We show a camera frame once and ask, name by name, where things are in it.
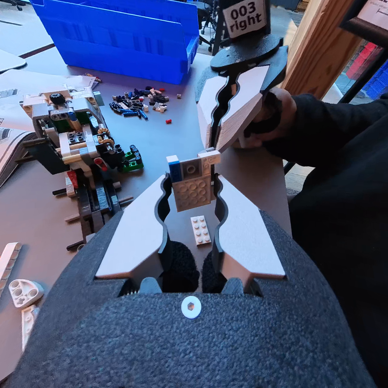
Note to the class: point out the red storage crate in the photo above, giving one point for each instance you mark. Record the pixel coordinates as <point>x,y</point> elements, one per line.
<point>360,60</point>

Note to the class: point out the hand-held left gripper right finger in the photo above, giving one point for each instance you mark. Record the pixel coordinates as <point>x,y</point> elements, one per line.
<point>248,239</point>

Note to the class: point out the white rounded lego liftarm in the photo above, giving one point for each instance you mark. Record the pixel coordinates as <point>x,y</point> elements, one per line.
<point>25,292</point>

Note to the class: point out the blue storage bin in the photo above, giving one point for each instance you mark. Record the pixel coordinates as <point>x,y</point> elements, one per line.
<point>121,39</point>

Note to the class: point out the white blue lego assembly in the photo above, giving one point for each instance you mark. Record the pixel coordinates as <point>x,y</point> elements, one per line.
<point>191,197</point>

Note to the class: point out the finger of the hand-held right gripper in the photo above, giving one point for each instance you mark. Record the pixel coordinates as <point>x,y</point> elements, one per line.
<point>209,103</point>
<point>242,112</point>

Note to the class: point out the partly built lego truck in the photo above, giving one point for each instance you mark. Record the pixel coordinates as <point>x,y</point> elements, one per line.
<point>81,104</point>

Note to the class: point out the white long lego beam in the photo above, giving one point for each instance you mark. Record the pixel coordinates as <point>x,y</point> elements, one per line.
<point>9,266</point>

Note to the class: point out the pile of small lego pins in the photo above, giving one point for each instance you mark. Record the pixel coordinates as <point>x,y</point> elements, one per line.
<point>133,104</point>

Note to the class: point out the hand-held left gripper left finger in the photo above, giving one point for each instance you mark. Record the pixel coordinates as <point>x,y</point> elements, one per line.
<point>130,236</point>

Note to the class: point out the green black lego subassembly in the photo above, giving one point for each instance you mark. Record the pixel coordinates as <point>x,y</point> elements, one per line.
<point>132,160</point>

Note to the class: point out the person's right hand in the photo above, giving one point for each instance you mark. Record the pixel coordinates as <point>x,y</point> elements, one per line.
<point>288,106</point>

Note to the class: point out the light grey lego connector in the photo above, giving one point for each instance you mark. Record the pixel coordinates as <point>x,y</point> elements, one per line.
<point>28,324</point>

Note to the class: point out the instruction booklet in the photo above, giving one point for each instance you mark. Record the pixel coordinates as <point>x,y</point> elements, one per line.
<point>15,100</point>

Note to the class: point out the black office chair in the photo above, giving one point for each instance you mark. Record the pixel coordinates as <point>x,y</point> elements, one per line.
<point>209,21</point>

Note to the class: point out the blue storage crate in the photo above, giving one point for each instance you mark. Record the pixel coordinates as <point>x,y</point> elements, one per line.
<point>377,85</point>

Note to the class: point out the white rounded board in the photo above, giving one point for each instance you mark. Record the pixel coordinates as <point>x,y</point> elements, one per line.
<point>10,60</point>

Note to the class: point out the wooden post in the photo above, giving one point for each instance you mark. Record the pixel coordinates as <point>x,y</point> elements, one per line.
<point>318,45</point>

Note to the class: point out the short white lego plate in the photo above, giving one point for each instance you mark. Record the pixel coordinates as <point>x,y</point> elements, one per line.
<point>201,230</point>

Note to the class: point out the person's torso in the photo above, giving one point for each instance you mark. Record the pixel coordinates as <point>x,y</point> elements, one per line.
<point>348,257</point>

